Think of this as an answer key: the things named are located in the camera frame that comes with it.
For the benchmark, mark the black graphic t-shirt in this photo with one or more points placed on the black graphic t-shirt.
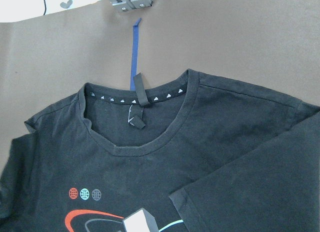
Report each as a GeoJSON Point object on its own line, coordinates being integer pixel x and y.
{"type": "Point", "coordinates": [213, 155]}

